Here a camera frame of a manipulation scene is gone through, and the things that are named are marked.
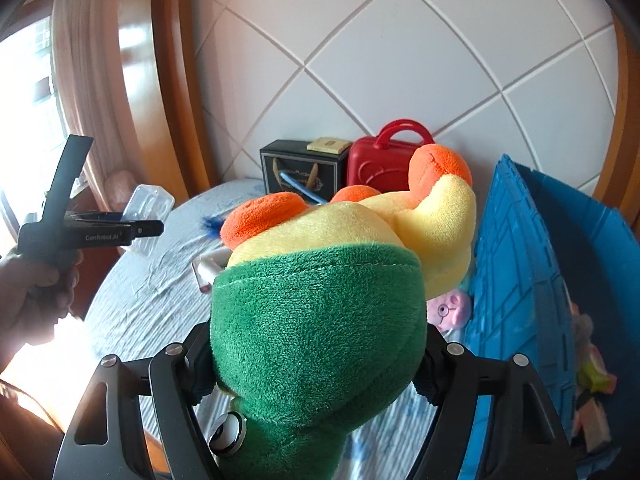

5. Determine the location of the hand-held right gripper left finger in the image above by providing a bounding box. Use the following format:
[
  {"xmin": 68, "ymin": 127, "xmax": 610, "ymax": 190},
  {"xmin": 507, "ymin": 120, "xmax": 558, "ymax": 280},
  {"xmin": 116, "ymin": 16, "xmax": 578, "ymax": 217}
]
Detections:
[{"xmin": 52, "ymin": 322, "xmax": 226, "ymax": 480}]

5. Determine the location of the blue plastic crate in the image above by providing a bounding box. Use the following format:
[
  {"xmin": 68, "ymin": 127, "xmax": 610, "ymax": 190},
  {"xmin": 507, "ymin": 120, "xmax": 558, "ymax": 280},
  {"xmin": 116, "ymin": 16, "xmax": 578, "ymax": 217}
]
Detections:
[{"xmin": 460, "ymin": 154, "xmax": 640, "ymax": 480}]

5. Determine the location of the small gold box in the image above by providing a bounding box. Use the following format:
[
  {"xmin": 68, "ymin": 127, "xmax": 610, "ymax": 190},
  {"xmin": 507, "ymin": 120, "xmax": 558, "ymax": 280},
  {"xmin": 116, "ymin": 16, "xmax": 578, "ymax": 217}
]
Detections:
[{"xmin": 307, "ymin": 136, "xmax": 352, "ymax": 153}]

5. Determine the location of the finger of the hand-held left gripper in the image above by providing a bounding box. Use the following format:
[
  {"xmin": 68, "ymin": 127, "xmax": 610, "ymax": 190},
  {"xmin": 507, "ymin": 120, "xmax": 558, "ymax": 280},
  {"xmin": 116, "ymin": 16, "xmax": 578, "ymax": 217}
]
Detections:
[
  {"xmin": 65, "ymin": 211, "xmax": 127, "ymax": 225},
  {"xmin": 127, "ymin": 219, "xmax": 165, "ymax": 239}
]

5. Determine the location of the white pink box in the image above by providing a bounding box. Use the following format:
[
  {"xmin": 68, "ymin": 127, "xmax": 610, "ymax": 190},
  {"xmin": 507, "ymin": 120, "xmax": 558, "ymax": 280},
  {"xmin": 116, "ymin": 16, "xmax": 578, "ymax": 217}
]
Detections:
[{"xmin": 192, "ymin": 249, "xmax": 233, "ymax": 293}]

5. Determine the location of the green yellow duck plush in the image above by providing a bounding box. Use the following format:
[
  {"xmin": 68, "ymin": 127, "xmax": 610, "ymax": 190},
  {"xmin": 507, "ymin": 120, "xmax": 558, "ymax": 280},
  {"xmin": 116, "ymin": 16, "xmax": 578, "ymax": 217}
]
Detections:
[{"xmin": 209, "ymin": 144, "xmax": 476, "ymax": 480}]

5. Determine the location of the clear plastic box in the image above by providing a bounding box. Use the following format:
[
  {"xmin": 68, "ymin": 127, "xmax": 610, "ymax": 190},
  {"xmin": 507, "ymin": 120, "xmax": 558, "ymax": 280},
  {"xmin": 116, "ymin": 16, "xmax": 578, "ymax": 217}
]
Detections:
[{"xmin": 120, "ymin": 185, "xmax": 175, "ymax": 261}]

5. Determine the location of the pink curtain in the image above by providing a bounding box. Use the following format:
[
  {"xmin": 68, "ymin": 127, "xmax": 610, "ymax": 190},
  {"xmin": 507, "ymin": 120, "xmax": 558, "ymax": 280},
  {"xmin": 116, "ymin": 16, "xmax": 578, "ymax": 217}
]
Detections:
[{"xmin": 50, "ymin": 0, "xmax": 136, "ymax": 201}]

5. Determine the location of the wooden headboard frame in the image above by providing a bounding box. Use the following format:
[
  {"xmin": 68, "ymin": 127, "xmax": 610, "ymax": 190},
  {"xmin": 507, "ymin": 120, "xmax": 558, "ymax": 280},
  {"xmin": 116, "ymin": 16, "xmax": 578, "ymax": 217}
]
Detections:
[{"xmin": 115, "ymin": 0, "xmax": 640, "ymax": 241}]

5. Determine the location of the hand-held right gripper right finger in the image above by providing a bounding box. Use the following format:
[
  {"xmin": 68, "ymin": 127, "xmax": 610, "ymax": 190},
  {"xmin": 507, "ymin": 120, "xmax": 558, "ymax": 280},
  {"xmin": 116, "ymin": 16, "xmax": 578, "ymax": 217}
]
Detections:
[{"xmin": 412, "ymin": 327, "xmax": 571, "ymax": 480}]

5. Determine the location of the pink pig plush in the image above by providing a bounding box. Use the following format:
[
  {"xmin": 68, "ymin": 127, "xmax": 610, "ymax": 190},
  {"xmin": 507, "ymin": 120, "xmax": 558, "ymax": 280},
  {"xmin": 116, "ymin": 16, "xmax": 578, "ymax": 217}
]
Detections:
[{"xmin": 427, "ymin": 290, "xmax": 473, "ymax": 333}]

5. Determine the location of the window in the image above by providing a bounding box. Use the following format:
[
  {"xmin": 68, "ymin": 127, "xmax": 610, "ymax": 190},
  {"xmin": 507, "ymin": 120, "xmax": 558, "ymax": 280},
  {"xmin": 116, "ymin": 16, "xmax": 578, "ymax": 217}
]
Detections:
[{"xmin": 0, "ymin": 15, "xmax": 56, "ymax": 241}]

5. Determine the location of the black box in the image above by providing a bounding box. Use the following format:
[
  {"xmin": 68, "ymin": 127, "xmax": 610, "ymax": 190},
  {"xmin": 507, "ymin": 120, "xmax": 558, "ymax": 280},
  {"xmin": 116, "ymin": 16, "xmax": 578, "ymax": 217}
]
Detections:
[{"xmin": 260, "ymin": 139, "xmax": 349, "ymax": 200}]

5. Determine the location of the red suitcase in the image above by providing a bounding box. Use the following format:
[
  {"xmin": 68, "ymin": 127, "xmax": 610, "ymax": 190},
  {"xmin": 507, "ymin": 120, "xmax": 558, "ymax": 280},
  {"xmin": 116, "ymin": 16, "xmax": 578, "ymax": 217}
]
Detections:
[{"xmin": 347, "ymin": 119, "xmax": 435, "ymax": 192}]

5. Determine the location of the person's left hand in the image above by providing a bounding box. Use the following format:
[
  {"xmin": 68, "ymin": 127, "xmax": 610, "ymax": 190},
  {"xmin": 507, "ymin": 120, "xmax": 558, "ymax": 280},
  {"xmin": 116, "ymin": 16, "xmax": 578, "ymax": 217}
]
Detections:
[{"xmin": 0, "ymin": 250, "xmax": 85, "ymax": 348}]

